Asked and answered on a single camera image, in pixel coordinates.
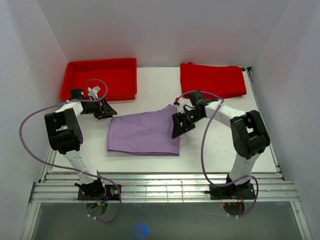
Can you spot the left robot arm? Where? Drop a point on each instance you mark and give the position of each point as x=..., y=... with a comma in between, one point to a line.
x=65, y=136

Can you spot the aluminium frame rail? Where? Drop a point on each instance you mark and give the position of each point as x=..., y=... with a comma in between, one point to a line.
x=159, y=188

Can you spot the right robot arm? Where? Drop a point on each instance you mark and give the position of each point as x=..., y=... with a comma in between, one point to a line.
x=249, y=138

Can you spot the purple trousers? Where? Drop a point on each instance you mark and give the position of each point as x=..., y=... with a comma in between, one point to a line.
x=146, y=133

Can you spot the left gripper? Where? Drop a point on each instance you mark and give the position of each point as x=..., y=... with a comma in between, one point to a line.
x=106, y=108

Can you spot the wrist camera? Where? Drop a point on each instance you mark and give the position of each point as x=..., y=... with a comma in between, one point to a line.
x=93, y=92
x=179, y=103

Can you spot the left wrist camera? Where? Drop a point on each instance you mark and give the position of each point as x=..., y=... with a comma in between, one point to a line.
x=93, y=92

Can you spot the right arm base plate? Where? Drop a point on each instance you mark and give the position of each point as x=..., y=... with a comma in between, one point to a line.
x=232, y=192

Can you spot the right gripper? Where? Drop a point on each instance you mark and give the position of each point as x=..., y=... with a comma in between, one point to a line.
x=178, y=130

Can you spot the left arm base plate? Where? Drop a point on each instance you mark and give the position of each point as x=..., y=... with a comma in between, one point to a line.
x=89, y=192

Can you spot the red plastic tray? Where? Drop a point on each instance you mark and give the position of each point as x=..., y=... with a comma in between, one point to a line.
x=116, y=77

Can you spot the folded red trousers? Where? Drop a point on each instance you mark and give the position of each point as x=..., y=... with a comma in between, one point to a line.
x=223, y=81

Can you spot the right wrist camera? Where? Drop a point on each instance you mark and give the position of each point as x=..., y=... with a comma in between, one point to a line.
x=179, y=103

